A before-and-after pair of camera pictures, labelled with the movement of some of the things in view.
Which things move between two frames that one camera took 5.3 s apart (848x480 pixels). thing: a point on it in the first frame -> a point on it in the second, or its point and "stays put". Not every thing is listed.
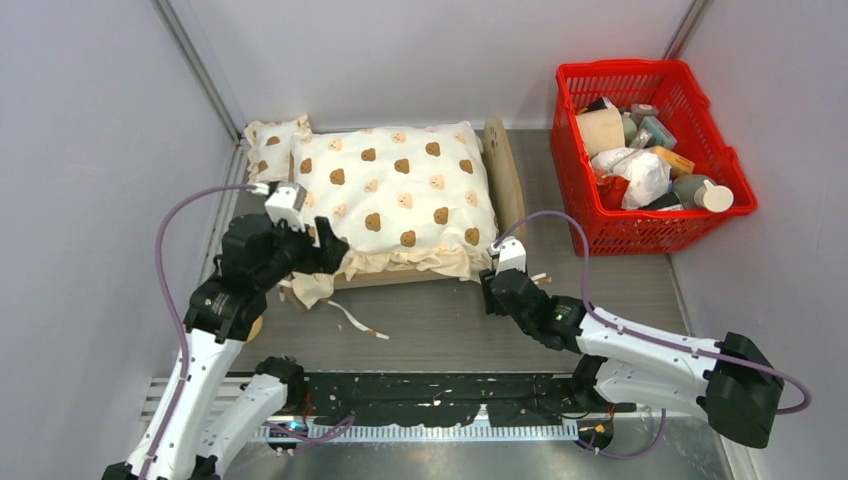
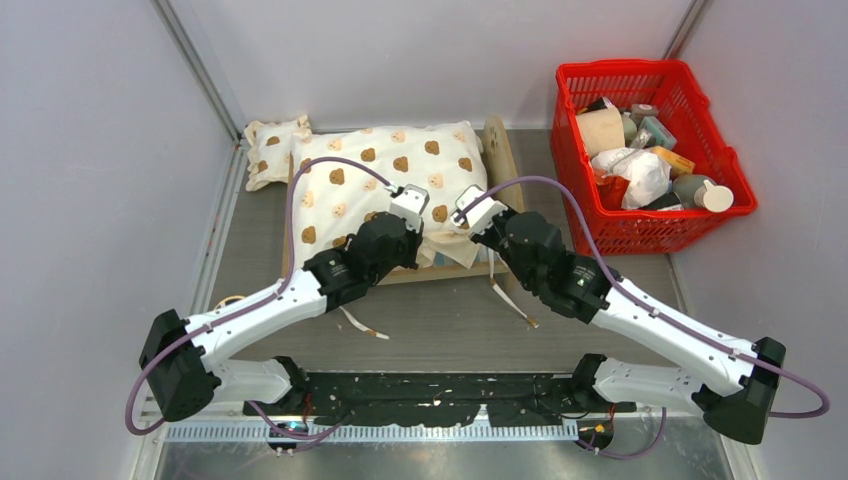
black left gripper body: (291, 247) -> (405, 256)
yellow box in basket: (679, 164) stays put
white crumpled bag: (648, 175) stays put
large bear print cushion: (413, 198) stays put
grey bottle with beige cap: (700, 191) stays put
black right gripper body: (493, 305) -> (494, 235)
